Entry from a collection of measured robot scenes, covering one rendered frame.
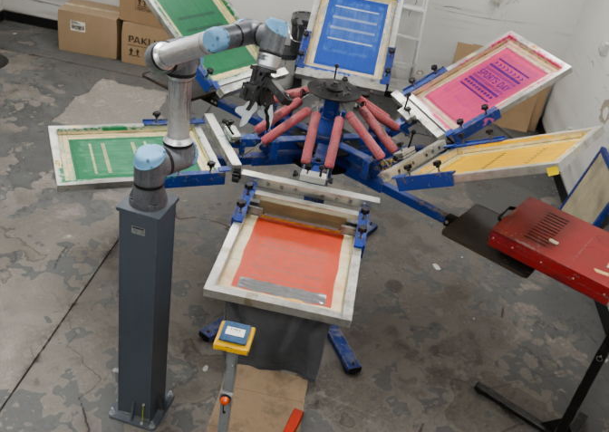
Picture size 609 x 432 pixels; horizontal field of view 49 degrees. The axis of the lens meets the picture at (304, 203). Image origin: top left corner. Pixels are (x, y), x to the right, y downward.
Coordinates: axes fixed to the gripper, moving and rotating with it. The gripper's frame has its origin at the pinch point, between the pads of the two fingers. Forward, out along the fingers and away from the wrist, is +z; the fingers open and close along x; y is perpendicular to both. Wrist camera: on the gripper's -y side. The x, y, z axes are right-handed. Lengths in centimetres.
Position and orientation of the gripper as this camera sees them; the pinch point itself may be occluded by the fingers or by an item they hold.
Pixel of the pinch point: (256, 129)
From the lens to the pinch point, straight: 219.1
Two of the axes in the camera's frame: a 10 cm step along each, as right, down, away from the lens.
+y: -8.2, -3.2, 4.8
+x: -5.1, 0.1, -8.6
